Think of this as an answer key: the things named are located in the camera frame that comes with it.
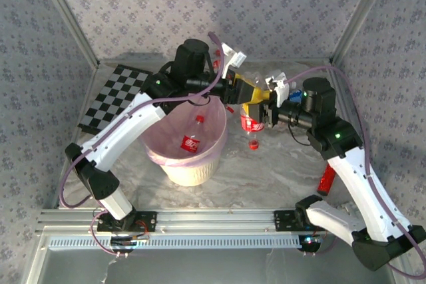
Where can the aluminium frame post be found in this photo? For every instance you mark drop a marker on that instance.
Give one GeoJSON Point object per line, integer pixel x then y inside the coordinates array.
{"type": "Point", "coordinates": [67, 14]}
{"type": "Point", "coordinates": [363, 14]}

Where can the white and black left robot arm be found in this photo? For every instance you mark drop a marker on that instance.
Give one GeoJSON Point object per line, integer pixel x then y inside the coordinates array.
{"type": "Point", "coordinates": [126, 131]}

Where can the cream plastic waste bin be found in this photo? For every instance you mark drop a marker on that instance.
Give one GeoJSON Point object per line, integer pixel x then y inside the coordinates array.
{"type": "Point", "coordinates": [193, 174]}

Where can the small black controller board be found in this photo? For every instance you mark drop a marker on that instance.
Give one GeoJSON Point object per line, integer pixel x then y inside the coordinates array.
{"type": "Point", "coordinates": [126, 242]}
{"type": "Point", "coordinates": [309, 241]}

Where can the aluminium mounting rail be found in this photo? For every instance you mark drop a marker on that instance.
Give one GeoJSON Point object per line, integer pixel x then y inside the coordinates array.
{"type": "Point", "coordinates": [216, 221]}

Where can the red glitter cylinder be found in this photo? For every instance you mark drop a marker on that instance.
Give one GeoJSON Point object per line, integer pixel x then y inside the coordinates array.
{"type": "Point", "coordinates": [326, 181]}

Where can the black and white checkerboard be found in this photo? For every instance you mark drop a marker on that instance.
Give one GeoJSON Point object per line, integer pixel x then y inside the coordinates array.
{"type": "Point", "coordinates": [113, 91]}

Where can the clear bottle with red label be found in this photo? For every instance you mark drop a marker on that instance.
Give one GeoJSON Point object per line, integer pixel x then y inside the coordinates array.
{"type": "Point", "coordinates": [252, 126]}
{"type": "Point", "coordinates": [190, 144]}

